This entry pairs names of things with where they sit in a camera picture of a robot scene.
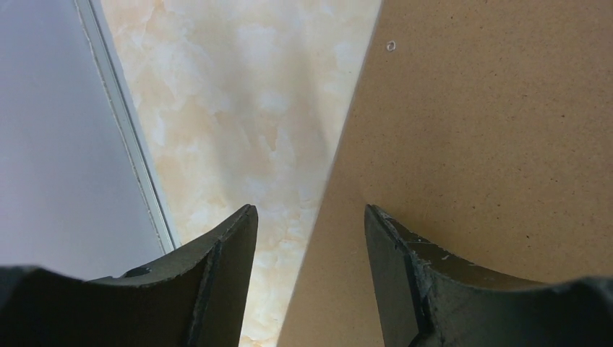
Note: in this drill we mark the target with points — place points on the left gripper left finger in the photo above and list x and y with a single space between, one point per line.
192 296

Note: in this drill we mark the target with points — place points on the brown cardboard backing board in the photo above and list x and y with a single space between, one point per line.
484 126

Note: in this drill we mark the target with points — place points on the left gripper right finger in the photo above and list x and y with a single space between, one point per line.
428 296

